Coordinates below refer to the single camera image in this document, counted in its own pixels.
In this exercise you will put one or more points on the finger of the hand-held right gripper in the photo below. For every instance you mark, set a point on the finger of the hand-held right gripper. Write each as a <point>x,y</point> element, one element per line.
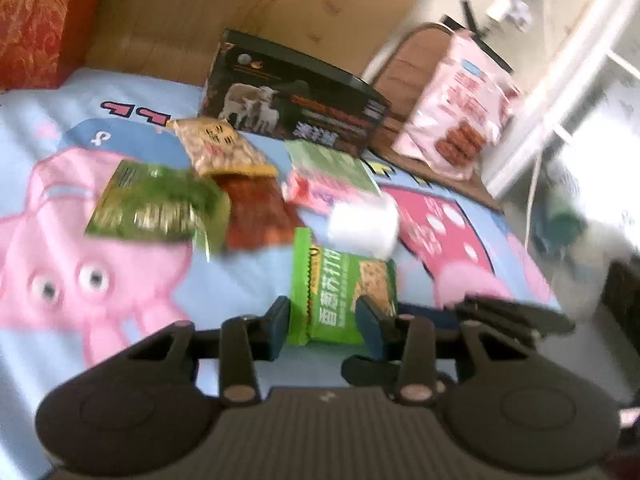
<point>510,317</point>

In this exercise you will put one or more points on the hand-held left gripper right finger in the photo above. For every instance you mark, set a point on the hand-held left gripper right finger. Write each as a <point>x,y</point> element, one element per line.
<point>371,327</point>

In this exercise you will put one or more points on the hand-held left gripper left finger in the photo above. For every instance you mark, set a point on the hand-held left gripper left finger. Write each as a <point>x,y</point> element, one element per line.
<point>279,327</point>

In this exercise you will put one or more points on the green cracker packet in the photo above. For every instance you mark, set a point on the green cracker packet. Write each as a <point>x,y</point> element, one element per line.
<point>330,285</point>

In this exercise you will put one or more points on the white paper roll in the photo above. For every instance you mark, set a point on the white paper roll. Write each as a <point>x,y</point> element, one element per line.
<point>362,225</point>

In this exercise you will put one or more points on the red-brown snack packet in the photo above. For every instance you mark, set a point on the red-brown snack packet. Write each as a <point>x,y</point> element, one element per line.
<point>255,210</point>

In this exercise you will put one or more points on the pink and red packet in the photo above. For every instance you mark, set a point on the pink and red packet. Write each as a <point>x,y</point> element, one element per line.
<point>312,196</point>

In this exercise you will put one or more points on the green leaf print packet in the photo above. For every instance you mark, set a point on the green leaf print packet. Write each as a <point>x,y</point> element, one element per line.
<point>330,165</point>

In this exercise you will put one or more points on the dark green snack packet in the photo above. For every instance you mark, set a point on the dark green snack packet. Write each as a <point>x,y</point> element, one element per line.
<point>150,200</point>

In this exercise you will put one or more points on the yellow snack packet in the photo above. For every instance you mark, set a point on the yellow snack packet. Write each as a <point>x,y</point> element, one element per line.
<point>220,145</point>

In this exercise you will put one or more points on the black box with sheep print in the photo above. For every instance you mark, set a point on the black box with sheep print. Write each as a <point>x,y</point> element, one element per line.
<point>310,105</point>

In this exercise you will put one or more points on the cartoon pig printed bedsheet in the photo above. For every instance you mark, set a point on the cartoon pig printed bedsheet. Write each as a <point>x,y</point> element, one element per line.
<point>250,280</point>

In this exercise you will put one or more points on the pink snack bag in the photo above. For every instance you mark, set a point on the pink snack bag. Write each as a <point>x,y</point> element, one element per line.
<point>450,110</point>

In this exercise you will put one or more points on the brown cushioned chair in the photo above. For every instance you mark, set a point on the brown cushioned chair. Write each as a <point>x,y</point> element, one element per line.
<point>397,77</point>

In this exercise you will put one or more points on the wooden headboard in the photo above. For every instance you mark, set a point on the wooden headboard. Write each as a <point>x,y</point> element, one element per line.
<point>225,0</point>

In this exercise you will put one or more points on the red gift bag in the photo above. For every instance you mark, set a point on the red gift bag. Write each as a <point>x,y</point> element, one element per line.
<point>40,20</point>

